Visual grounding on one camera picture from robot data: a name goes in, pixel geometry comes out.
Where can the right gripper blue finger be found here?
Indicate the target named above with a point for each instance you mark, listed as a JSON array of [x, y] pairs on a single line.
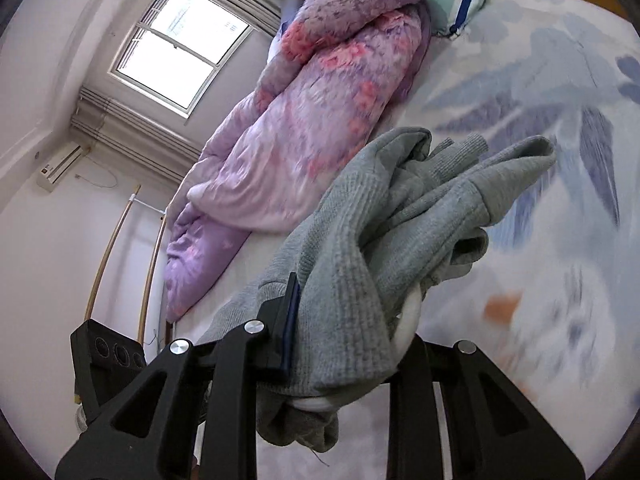
[[280, 317]]

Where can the grey hooded sweatshirt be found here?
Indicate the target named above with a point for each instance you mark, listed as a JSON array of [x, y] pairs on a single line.
[[404, 213]]

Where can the wooden clothes rack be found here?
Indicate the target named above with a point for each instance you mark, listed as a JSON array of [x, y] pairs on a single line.
[[121, 290]]

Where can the white air conditioner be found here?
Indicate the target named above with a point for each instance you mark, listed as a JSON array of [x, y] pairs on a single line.
[[60, 164]]

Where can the purple floral quilt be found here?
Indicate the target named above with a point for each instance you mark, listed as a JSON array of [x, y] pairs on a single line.
[[337, 65]]

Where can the floral bed sheet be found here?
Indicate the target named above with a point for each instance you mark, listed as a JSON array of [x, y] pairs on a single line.
[[546, 93]]

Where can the window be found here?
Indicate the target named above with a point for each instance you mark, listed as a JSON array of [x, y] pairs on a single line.
[[176, 49]]

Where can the striped curtain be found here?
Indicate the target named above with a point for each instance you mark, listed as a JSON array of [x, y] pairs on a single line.
[[111, 114]]

